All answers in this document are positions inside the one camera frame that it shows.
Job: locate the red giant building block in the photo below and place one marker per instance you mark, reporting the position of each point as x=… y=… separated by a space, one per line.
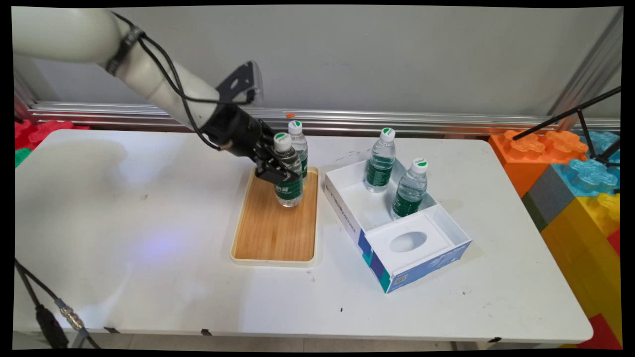
x=603 y=334

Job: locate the red giant building blocks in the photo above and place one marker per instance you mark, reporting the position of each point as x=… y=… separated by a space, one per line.
x=42 y=130

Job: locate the green label water bottle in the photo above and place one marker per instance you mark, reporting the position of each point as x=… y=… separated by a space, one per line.
x=289 y=191
x=410 y=193
x=299 y=144
x=380 y=166

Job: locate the aluminium frame rail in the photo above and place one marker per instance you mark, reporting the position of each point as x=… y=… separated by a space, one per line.
x=149 y=113

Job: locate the black tripod stand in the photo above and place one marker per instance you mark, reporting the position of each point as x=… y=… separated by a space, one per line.
x=585 y=124

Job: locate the white blue cardboard box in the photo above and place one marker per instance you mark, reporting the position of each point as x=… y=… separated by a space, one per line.
x=397 y=258

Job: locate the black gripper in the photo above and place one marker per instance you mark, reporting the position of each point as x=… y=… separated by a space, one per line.
x=233 y=131

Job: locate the aluminium frame post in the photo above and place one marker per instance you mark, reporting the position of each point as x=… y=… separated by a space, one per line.
x=590 y=64

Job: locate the light blue giant building block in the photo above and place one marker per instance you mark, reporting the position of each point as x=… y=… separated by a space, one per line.
x=600 y=141
x=588 y=176

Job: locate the green giant building block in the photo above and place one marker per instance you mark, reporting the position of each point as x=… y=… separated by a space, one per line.
x=21 y=156

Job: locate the bamboo wooden tray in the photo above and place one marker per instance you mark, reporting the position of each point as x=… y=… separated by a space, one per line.
x=268 y=233

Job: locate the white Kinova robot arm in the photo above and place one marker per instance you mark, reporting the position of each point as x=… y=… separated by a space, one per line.
x=74 y=37

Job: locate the yellow giant building blocks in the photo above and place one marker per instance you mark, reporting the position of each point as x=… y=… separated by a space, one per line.
x=585 y=258

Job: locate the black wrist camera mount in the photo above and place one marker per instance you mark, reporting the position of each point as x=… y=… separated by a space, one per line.
x=240 y=82

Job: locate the orange giant building block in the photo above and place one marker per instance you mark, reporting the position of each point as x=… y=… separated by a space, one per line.
x=521 y=158

